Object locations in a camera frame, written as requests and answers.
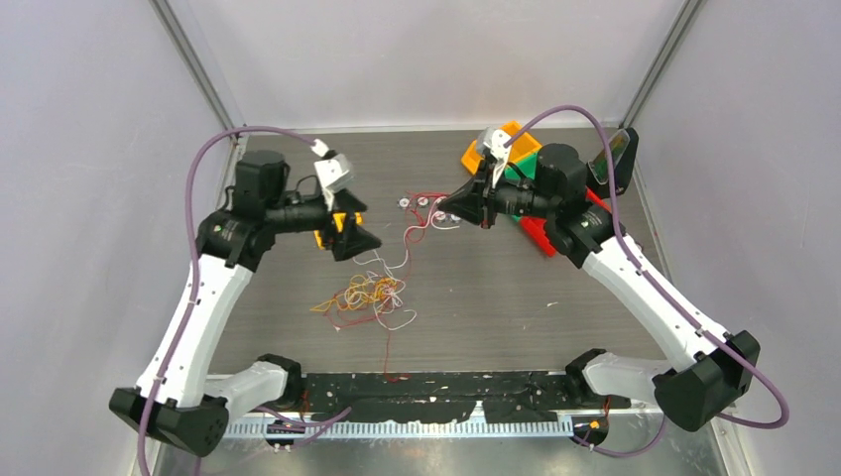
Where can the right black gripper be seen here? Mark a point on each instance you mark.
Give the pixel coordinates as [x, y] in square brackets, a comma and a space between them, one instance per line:
[475, 201]

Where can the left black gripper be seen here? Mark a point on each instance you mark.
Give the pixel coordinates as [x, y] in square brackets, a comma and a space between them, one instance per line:
[353, 239]

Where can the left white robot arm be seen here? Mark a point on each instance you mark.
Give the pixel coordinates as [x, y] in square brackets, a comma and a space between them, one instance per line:
[173, 402]

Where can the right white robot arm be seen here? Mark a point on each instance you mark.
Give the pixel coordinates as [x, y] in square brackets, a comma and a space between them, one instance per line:
[700, 374]

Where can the yellow triangular plastic stand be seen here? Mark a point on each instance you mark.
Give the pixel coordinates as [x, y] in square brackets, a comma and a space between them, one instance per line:
[339, 230]

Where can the green plastic bin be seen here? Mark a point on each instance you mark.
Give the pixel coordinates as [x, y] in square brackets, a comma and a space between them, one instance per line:
[522, 164]

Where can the red plastic bin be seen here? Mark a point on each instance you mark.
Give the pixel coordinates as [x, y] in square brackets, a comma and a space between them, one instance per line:
[533, 227]

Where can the black stand with green display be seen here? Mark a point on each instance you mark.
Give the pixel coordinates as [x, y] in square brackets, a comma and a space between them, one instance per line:
[623, 146]

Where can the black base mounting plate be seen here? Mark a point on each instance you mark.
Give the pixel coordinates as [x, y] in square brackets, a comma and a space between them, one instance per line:
[441, 397]

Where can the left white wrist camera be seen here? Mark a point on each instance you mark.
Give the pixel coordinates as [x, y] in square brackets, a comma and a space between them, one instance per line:
[334, 174]

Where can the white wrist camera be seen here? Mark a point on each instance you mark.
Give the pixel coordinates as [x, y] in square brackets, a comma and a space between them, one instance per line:
[493, 142]
[334, 174]

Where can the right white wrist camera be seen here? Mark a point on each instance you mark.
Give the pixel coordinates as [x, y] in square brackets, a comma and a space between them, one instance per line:
[493, 142]

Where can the white perforated cable duct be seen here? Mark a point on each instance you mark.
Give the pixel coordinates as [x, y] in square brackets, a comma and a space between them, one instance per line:
[258, 428]

